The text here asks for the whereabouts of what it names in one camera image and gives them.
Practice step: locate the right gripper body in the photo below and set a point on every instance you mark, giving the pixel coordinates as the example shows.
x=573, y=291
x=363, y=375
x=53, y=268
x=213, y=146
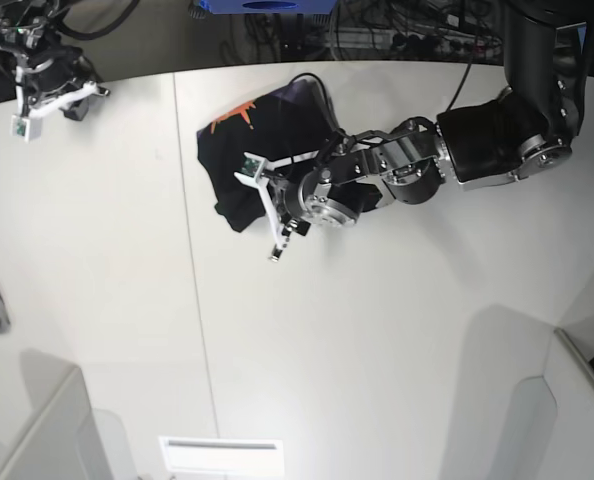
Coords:
x=53, y=79

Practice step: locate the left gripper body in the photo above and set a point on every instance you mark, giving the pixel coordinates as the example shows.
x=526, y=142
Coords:
x=293, y=207

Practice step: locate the black T-shirt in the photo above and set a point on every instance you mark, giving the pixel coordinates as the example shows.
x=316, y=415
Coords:
x=288, y=121

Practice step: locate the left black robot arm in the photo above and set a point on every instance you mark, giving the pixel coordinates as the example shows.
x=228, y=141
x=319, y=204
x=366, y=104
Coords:
x=527, y=129

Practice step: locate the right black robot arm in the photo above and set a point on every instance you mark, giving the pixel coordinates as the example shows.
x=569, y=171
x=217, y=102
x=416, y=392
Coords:
x=30, y=27

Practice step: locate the blue box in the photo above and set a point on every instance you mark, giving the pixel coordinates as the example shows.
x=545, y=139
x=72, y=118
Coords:
x=232, y=7

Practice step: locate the white power strip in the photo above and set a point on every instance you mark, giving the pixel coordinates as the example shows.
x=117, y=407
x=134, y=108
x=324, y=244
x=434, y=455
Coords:
x=428, y=41

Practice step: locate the white slotted tray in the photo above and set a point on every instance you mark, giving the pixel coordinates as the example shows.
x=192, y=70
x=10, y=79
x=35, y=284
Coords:
x=228, y=457

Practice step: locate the white table divider panel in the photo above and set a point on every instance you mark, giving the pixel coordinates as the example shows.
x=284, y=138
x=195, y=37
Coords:
x=60, y=439

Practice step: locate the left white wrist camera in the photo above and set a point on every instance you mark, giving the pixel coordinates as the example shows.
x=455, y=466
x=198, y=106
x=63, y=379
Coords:
x=253, y=166

